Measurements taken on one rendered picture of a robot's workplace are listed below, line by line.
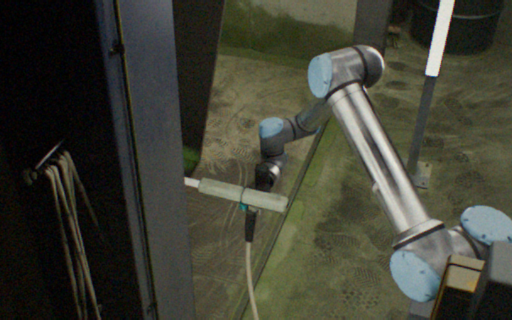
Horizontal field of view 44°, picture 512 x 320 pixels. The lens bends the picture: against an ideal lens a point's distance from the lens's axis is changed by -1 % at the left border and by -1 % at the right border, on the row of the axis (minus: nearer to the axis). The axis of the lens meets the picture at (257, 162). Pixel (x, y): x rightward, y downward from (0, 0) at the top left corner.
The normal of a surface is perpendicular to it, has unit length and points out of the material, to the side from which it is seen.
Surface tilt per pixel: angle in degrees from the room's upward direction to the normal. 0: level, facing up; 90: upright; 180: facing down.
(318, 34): 90
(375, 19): 90
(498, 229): 5
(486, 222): 5
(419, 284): 93
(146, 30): 90
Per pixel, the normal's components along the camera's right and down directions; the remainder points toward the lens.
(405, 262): -0.84, 0.37
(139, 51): 0.95, 0.22
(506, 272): 0.02, -0.77
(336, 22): -0.32, 0.60
